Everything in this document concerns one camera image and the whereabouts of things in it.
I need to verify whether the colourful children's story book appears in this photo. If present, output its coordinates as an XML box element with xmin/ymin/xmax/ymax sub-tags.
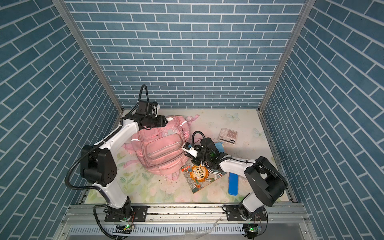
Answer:
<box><xmin>181</xmin><ymin>162</ymin><xmax>226</xmax><ymax>193</ymax></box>

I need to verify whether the pink student backpack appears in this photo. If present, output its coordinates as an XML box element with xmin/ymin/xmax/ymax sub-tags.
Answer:
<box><xmin>124</xmin><ymin>115</ymin><xmax>200</xmax><ymax>181</ymax></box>

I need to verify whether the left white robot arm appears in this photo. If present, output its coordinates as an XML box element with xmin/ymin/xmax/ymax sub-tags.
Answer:
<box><xmin>80</xmin><ymin>101</ymin><xmax>168</xmax><ymax>222</ymax></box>

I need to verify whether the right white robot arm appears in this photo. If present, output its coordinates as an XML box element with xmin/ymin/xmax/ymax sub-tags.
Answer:
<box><xmin>185</xmin><ymin>138</ymin><xmax>288</xmax><ymax>220</ymax></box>

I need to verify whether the blue electric pencil sharpener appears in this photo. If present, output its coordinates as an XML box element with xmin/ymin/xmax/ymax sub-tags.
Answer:
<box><xmin>215</xmin><ymin>142</ymin><xmax>225</xmax><ymax>153</ymax></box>

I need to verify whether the pink desk calculator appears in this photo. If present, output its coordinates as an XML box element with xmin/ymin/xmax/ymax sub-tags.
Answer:
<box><xmin>219</xmin><ymin>128</ymin><xmax>238</xmax><ymax>145</ymax></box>

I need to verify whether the blue pencil case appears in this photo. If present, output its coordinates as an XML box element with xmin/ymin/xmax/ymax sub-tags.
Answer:
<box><xmin>228</xmin><ymin>173</ymin><xmax>239</xmax><ymax>196</ymax></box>

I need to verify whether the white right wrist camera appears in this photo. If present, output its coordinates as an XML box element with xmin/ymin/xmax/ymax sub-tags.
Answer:
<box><xmin>182</xmin><ymin>143</ymin><xmax>198</xmax><ymax>159</ymax></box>

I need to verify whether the right black cable loop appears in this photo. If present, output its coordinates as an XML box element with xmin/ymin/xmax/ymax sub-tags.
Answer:
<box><xmin>191</xmin><ymin>130</ymin><xmax>207</xmax><ymax>148</ymax></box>

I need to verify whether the left black corrugated cable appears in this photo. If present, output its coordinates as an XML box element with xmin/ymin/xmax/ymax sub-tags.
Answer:
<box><xmin>64</xmin><ymin>84</ymin><xmax>151</xmax><ymax>240</ymax></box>

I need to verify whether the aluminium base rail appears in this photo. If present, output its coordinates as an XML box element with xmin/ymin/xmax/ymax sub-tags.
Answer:
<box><xmin>59</xmin><ymin>203</ymin><xmax>313</xmax><ymax>240</ymax></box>

